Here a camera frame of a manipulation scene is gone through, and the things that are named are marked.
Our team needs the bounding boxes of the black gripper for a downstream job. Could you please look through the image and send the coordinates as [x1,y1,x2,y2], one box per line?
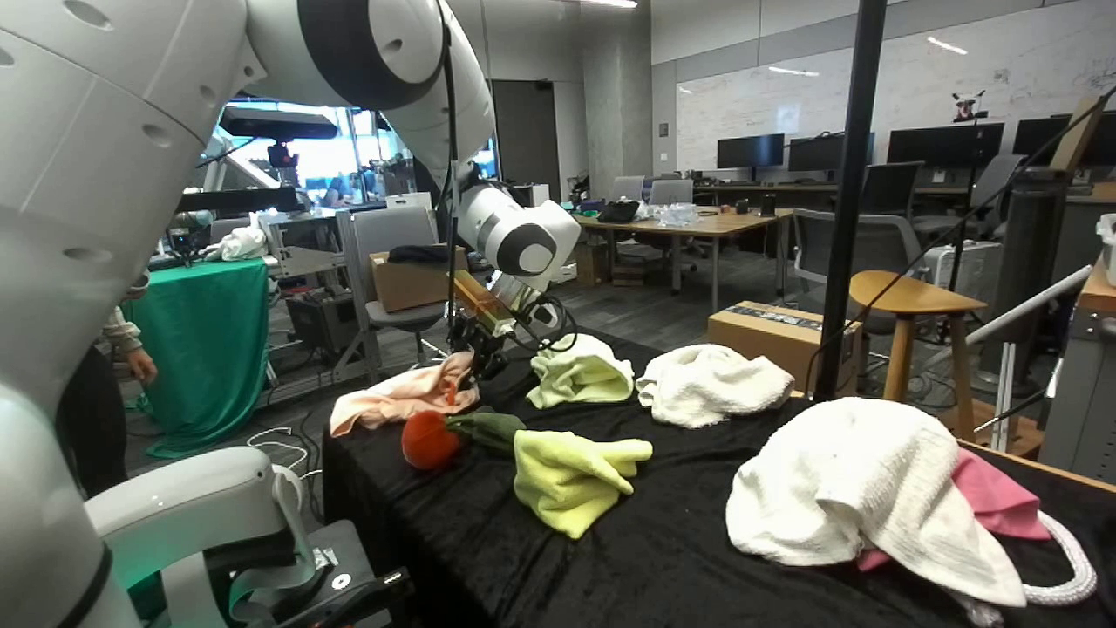
[445,298,574,379]

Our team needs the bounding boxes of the peach cloth orange print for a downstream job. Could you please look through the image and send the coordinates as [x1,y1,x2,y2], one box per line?
[329,349,482,441]

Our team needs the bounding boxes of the orange plush vegetable green leaves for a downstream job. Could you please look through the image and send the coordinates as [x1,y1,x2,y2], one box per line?
[396,403,531,476]

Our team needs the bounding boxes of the white terry towel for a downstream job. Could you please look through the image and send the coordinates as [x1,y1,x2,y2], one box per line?
[726,394,1030,609]

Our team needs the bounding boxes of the pink cloth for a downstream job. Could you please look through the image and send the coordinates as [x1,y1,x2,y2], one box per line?
[855,447,1057,577]

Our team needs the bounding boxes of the small brown cardboard box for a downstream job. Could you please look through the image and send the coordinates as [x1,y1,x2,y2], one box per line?
[366,246,460,314]

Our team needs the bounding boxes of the pale green white towel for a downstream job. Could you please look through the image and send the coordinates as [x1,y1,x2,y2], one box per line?
[523,331,639,413]

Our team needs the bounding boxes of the bright yellow microfibre cloth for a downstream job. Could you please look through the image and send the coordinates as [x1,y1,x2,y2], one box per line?
[510,427,655,544]

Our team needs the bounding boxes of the grey office chair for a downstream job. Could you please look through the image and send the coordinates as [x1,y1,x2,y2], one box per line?
[339,207,456,378]

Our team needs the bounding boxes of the black bag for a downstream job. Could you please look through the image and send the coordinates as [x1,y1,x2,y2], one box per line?
[595,195,642,228]

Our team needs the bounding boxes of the off-white crumpled towel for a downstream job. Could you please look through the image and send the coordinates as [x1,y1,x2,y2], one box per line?
[634,341,797,433]

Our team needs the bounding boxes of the black mounting plate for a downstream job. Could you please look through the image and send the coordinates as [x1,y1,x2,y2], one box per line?
[222,515,411,628]

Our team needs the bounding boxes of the long wooden desk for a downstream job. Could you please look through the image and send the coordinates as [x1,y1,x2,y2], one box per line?
[574,207,797,309]

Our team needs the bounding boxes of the green fabric drape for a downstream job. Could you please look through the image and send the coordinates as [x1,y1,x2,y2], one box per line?
[119,256,273,457]

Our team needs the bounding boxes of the black tablecloth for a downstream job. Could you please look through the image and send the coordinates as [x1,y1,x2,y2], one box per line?
[320,334,1116,628]

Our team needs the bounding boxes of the long cardboard box black print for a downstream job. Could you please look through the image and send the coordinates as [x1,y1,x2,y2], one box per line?
[705,298,866,402]

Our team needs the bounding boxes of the black computer monitor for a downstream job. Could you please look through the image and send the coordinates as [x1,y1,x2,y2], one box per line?
[714,134,789,176]
[789,134,849,178]
[1012,113,1077,167]
[887,119,1009,171]

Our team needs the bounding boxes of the black vertical pole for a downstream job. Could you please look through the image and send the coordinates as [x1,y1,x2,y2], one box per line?
[813,0,889,413]

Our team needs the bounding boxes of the round wooden stool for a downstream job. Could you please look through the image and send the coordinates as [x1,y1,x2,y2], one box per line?
[848,270,991,441]

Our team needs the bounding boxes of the dark office chair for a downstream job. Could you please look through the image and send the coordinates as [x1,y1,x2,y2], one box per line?
[862,162,926,221]

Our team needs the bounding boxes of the black drone figure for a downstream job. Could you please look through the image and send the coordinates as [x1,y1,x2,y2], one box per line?
[947,87,991,127]

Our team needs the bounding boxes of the silver metal bar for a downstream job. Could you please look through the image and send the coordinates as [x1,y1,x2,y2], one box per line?
[961,262,1103,459]

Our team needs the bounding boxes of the grey workbench wooden top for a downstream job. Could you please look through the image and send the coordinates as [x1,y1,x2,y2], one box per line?
[1038,259,1116,485]

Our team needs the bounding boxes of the wrist camera with tan mount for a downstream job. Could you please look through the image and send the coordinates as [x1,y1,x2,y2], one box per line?
[449,270,515,331]

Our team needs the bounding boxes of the black camera bar on stand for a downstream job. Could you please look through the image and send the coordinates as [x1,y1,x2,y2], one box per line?
[220,103,342,178]

